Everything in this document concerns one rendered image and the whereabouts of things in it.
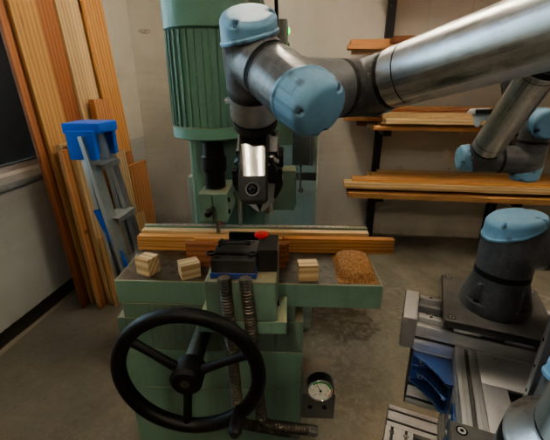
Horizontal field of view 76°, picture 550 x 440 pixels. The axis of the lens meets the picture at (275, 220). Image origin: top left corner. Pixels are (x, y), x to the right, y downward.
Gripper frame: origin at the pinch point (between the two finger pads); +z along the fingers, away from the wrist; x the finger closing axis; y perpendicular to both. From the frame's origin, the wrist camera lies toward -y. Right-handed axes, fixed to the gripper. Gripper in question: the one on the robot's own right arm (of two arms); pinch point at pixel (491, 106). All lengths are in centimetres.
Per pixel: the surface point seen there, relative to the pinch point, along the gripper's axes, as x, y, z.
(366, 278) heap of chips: -49, 26, -64
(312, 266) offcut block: -60, 22, -65
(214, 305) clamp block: -79, 23, -78
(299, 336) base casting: -65, 39, -67
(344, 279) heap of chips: -53, 26, -65
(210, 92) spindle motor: -77, -16, -61
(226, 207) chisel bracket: -80, 9, -57
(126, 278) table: -102, 20, -70
